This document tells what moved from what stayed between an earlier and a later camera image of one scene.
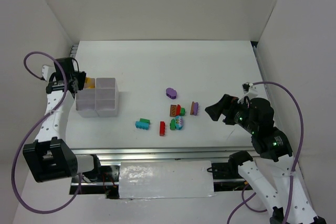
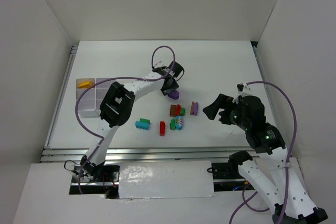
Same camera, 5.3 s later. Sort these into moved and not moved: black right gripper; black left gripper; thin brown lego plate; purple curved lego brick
Moved: black left gripper
Not moved: thin brown lego plate; purple curved lego brick; black right gripper
